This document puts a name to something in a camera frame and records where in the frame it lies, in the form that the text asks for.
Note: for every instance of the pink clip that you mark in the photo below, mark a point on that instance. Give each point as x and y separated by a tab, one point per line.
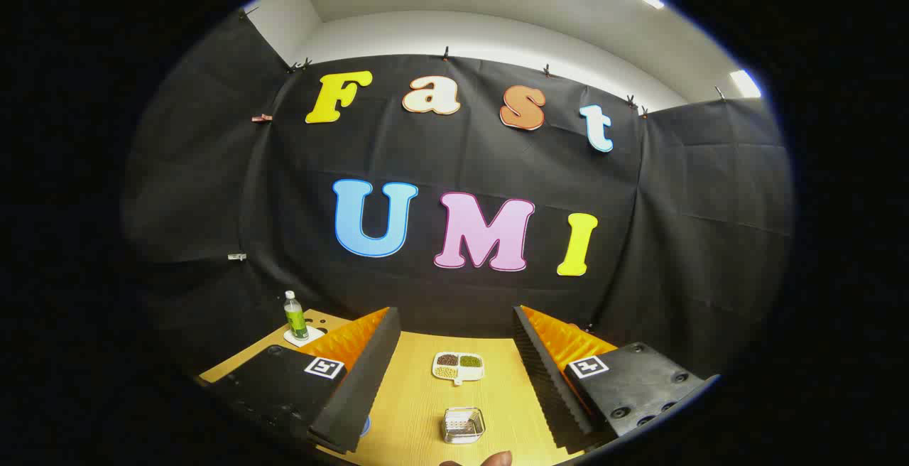
261	118

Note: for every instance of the green label plastic bottle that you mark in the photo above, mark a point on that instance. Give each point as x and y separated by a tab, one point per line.
295	318

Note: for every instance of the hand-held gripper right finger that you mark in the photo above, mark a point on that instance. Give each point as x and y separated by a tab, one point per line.
547	381

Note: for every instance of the white square coaster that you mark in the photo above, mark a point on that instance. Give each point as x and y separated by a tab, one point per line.
309	339

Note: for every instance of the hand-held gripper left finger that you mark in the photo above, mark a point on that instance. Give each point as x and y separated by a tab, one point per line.
358	388

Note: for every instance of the short ceiling light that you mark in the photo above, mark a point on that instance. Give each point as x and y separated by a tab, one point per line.
746	84

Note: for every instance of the white divided bean tray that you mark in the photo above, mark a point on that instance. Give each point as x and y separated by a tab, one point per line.
458	366

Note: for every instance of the black backdrop cloth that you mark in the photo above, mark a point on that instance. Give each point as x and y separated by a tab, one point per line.
461	160

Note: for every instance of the blue round plate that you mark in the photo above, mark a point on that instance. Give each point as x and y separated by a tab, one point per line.
365	426

